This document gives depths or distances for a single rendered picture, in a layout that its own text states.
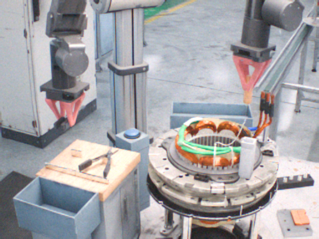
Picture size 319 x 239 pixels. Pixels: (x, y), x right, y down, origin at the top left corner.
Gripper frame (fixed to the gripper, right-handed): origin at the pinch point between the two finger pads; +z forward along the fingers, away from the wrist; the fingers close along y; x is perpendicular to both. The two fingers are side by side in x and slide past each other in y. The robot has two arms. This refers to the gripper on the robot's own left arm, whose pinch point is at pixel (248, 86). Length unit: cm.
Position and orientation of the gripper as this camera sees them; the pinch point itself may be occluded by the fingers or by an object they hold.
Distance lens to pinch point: 98.8
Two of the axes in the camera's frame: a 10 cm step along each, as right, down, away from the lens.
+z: -0.9, 9.2, 3.9
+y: 5.5, -2.8, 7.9
